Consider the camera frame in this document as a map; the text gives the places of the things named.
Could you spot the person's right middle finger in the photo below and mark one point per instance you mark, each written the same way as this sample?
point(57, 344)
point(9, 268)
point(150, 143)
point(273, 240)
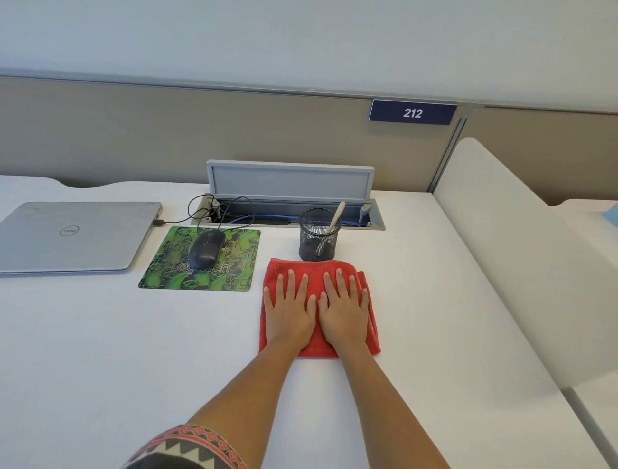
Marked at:
point(342, 287)

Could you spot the person's left little finger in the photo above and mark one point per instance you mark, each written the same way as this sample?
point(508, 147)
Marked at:
point(267, 299)

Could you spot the dark blue number sign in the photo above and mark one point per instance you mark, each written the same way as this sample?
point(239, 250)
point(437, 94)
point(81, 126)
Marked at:
point(413, 112)

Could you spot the black computer mouse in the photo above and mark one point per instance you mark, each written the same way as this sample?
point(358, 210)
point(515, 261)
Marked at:
point(205, 249)

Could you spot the green patterned mouse pad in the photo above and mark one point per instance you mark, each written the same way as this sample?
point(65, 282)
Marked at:
point(236, 265)

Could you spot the silver laptop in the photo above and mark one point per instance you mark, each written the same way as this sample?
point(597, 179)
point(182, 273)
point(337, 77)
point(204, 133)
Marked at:
point(72, 236)

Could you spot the black mesh pen cup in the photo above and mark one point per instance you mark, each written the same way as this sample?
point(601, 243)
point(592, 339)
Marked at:
point(316, 244)

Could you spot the person's right forearm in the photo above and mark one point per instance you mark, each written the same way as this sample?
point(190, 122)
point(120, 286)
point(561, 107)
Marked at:
point(381, 410)

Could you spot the light blue object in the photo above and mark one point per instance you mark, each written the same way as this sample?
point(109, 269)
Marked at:
point(613, 222)

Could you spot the beige desk partition panel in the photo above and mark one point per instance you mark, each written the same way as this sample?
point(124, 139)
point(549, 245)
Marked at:
point(145, 135)
point(545, 145)

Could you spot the person's left hand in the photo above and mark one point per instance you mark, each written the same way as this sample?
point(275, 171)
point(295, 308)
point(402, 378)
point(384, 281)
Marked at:
point(288, 319)

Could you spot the person's right little finger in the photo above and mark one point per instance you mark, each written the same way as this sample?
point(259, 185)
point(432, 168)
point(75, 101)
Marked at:
point(365, 302)

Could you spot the person's right hand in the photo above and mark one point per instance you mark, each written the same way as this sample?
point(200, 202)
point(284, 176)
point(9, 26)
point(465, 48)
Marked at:
point(343, 321)

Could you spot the white side divider panel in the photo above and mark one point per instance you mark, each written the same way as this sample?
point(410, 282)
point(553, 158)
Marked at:
point(521, 261)

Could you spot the patterned red black sleeve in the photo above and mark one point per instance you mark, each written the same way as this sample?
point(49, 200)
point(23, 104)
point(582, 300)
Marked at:
point(193, 447)

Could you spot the person's left thumb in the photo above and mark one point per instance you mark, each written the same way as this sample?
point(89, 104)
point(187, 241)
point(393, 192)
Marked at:
point(312, 305)

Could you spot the person's right thumb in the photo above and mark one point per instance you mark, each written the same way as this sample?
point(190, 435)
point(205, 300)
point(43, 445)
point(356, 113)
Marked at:
point(322, 305)

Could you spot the beige wooden spoon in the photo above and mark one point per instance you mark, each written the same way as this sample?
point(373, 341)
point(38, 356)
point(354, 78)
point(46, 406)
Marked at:
point(336, 215)

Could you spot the red cloth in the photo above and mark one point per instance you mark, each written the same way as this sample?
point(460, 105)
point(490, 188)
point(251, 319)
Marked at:
point(309, 273)

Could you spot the person's left forearm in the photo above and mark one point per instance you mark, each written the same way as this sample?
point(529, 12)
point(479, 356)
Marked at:
point(246, 401)

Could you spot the person's left middle finger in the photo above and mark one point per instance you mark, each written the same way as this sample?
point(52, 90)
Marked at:
point(290, 287)

